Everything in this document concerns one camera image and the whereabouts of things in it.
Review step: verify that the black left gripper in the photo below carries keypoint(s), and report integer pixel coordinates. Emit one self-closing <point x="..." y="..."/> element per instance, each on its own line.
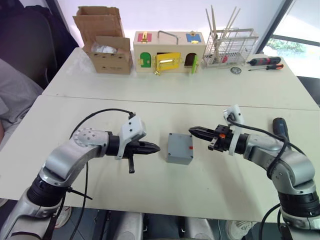
<point x="136" y="148"/>

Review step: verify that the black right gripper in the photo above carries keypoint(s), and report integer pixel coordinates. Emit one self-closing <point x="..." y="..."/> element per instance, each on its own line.
<point x="221" y="142"/>

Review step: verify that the grey plastic box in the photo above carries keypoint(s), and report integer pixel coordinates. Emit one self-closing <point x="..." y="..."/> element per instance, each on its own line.
<point x="178" y="161"/>

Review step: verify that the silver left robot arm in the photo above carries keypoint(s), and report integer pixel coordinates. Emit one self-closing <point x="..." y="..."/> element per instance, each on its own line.
<point x="75" y="150"/>

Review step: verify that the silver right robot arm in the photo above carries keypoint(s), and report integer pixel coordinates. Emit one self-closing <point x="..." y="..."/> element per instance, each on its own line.
<point x="292" y="170"/>

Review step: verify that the grey box lid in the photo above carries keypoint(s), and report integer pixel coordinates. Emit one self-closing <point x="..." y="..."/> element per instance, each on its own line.
<point x="180" y="145"/>

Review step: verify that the open cardboard box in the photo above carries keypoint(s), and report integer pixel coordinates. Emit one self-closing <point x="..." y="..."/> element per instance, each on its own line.
<point x="112" y="66"/>

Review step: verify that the wooden lock box toy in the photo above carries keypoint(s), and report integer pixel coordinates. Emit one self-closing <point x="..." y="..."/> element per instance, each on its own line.
<point x="165" y="48"/>

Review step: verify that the black red screwdriver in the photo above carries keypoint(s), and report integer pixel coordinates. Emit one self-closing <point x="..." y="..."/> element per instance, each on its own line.
<point x="265" y="60"/>

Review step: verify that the orange black screwdriver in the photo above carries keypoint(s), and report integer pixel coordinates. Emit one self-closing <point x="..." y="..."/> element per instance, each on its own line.
<point x="273" y="67"/>

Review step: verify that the round metal disc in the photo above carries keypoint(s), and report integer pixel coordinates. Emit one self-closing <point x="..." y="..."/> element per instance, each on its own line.
<point x="235" y="70"/>

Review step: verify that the small red object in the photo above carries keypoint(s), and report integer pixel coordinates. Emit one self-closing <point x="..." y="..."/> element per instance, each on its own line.
<point x="225" y="60"/>

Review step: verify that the grey rounded shape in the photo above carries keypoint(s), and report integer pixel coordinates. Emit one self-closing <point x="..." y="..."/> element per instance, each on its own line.
<point x="198" y="230"/>
<point x="128" y="227"/>

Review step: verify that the wooden chopstick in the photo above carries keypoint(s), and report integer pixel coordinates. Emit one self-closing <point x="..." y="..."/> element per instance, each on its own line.
<point x="213" y="20"/>
<point x="234" y="18"/>
<point x="231" y="17"/>
<point x="210" y="27"/>

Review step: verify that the clear plastic bag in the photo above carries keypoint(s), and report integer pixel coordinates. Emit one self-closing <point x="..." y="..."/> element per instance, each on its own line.
<point x="103" y="49"/>

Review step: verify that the white red sneaker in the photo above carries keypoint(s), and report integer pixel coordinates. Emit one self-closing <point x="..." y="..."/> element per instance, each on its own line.
<point x="64" y="217"/>

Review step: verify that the person in grey clothes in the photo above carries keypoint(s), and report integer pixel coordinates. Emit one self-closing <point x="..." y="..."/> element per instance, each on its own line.
<point x="15" y="100"/>

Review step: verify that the black office chair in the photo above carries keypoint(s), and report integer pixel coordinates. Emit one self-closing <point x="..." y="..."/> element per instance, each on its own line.
<point x="25" y="47"/>

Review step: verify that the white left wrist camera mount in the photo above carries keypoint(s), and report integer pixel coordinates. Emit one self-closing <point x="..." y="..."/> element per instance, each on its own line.
<point x="132" y="126"/>

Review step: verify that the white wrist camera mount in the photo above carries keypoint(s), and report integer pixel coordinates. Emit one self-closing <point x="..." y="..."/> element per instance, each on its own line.
<point x="236" y="112"/>
<point x="132" y="126"/>

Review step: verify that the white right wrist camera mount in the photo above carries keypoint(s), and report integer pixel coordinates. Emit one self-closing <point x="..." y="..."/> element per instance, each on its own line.
<point x="236" y="112"/>

